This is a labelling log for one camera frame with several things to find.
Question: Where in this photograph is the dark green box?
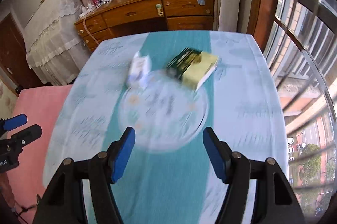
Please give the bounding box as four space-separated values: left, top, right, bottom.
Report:
166 47 201 81

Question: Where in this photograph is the window metal grille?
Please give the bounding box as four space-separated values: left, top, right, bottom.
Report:
265 0 336 223

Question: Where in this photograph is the teal white tablecloth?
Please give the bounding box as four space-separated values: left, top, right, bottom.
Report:
43 31 288 223

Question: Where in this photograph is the lace covered cabinet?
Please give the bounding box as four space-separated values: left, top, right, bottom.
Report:
23 0 90 85

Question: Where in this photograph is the pink bed sheet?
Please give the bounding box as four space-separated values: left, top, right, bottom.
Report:
7 85 72 213

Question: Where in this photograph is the brown wooden door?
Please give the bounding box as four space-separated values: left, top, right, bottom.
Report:
0 14 43 89

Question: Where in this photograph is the wooden dresser desk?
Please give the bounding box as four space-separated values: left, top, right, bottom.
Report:
74 0 215 52

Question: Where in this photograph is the pale yellow box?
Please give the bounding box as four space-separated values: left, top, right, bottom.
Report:
181 51 219 91

